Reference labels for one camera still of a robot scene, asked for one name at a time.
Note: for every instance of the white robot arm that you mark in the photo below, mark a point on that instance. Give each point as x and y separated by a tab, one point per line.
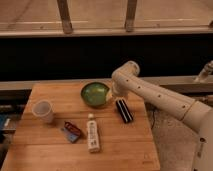
193	113

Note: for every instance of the green bowl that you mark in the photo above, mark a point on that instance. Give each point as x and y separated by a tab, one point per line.
94	94

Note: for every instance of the black striped rectangular box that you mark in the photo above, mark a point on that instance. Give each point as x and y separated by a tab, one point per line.
124	111

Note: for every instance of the translucent plastic cup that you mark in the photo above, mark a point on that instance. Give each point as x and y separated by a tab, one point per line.
43	110

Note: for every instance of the red and blue small packet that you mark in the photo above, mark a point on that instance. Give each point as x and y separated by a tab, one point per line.
72	132

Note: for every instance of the metal frame post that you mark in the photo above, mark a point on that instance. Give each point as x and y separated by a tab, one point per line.
65	16
130	15

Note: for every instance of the white object at right edge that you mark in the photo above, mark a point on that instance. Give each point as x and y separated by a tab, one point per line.
205	72

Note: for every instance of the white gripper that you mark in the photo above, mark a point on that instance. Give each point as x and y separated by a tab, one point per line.
114	94

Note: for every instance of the white bottle with label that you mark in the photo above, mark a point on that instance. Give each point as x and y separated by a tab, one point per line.
92	134

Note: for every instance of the right metal frame post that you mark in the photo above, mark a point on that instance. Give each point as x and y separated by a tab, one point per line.
130	15

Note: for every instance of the left metal frame post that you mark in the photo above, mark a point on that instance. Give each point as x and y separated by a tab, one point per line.
65	16

